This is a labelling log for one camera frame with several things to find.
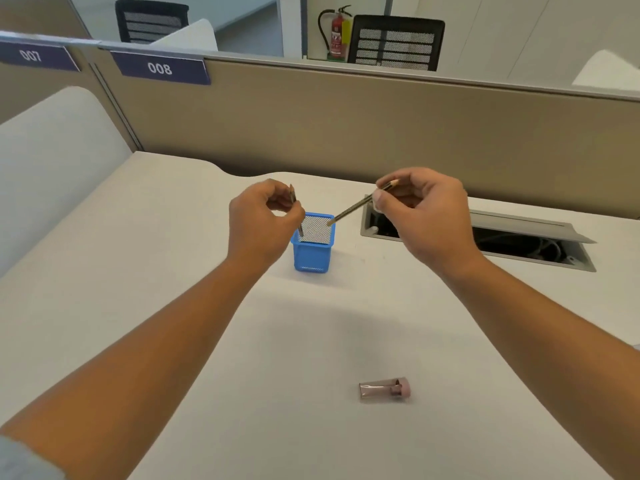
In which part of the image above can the light blue shirt sleeve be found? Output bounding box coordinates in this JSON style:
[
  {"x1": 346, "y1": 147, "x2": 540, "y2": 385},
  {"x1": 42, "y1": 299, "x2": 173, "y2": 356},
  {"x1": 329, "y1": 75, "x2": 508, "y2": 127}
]
[{"x1": 0, "y1": 434, "x2": 67, "y2": 480}]

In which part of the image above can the black mesh office chair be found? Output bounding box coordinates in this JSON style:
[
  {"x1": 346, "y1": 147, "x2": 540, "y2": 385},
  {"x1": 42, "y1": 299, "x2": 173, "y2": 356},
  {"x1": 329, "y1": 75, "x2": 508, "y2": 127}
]
[
  {"x1": 114, "y1": 0, "x2": 191, "y2": 45},
  {"x1": 347, "y1": 14, "x2": 447, "y2": 73}
]

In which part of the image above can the wide beige partition panel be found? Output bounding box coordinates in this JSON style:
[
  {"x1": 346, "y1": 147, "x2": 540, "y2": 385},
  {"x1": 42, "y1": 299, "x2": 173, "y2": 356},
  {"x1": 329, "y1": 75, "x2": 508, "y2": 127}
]
[{"x1": 92, "y1": 41, "x2": 640, "y2": 221}]

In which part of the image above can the pink clear pencil sharpener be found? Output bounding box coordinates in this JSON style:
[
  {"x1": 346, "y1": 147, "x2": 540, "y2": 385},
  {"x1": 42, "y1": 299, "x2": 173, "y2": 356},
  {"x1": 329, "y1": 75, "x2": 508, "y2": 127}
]
[{"x1": 358, "y1": 376, "x2": 413, "y2": 402}]

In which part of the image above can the blue mesh pen holder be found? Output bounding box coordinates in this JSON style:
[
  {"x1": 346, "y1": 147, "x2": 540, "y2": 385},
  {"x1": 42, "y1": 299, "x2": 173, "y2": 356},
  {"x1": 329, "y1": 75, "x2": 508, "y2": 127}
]
[{"x1": 290, "y1": 211, "x2": 335, "y2": 275}]

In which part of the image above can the red fire extinguisher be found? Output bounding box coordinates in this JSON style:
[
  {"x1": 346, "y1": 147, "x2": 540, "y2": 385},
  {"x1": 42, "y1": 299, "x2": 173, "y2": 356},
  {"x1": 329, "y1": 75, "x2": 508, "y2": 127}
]
[{"x1": 317, "y1": 5, "x2": 354, "y2": 63}]

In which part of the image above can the white side divider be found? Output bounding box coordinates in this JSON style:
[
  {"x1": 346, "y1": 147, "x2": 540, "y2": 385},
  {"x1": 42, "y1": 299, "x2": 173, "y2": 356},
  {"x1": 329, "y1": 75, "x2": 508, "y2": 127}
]
[{"x1": 0, "y1": 85, "x2": 134, "y2": 279}]

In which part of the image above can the blue number sign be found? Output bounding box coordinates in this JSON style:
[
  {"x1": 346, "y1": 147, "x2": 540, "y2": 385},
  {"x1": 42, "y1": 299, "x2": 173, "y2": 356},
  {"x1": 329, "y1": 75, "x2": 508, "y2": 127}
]
[
  {"x1": 0, "y1": 40, "x2": 82, "y2": 73},
  {"x1": 109, "y1": 50, "x2": 213, "y2": 87}
]

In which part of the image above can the white rounded background divider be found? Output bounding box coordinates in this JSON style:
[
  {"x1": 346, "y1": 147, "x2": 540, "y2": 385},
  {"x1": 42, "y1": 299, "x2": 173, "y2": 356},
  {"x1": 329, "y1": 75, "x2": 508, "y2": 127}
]
[
  {"x1": 149, "y1": 18, "x2": 220, "y2": 53},
  {"x1": 571, "y1": 48, "x2": 640, "y2": 93}
]

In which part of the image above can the black yellow striped pencil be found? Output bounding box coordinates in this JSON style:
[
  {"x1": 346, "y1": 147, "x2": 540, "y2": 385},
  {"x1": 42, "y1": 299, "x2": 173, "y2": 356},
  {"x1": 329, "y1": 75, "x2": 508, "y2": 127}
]
[
  {"x1": 325, "y1": 178, "x2": 401, "y2": 227},
  {"x1": 288, "y1": 183, "x2": 305, "y2": 239}
]

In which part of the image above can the grey desk cable tray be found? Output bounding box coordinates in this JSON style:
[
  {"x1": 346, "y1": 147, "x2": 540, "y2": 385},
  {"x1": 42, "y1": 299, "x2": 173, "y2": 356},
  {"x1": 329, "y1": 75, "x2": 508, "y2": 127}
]
[{"x1": 359, "y1": 196, "x2": 598, "y2": 273}]

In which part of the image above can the person's right forearm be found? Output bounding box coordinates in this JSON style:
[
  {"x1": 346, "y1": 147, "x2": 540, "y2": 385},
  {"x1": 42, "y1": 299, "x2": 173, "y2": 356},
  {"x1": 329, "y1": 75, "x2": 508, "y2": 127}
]
[{"x1": 442, "y1": 256, "x2": 640, "y2": 480}]

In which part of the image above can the narrow beige partition panel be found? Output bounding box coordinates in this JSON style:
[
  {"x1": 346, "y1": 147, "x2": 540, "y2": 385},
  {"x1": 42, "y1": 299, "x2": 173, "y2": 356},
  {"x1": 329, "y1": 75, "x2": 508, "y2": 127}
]
[{"x1": 0, "y1": 32, "x2": 142, "y2": 151}]

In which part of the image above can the grey partition post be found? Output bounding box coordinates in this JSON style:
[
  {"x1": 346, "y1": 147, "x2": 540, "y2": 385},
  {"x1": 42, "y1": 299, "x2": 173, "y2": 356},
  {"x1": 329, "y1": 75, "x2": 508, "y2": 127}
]
[{"x1": 75, "y1": 43, "x2": 147, "y2": 153}]

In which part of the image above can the person's right hand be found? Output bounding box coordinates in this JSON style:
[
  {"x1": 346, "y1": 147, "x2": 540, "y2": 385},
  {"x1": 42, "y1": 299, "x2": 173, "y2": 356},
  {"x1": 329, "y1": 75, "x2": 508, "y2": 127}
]
[{"x1": 372, "y1": 167, "x2": 489, "y2": 284}]

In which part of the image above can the person's left forearm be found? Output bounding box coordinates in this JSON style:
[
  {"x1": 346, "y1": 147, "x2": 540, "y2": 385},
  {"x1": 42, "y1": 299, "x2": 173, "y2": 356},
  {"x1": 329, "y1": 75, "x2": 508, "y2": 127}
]
[{"x1": 0, "y1": 257, "x2": 267, "y2": 480}]

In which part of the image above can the person's left hand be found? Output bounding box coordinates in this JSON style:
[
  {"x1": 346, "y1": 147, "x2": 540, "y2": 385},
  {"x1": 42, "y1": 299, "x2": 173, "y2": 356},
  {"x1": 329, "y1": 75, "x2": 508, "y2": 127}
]
[{"x1": 227, "y1": 178, "x2": 307, "y2": 275}]

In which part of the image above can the white cable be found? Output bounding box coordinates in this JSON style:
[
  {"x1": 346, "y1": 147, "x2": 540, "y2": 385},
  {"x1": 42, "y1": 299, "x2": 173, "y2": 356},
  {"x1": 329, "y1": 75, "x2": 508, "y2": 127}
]
[{"x1": 522, "y1": 238, "x2": 569, "y2": 264}]

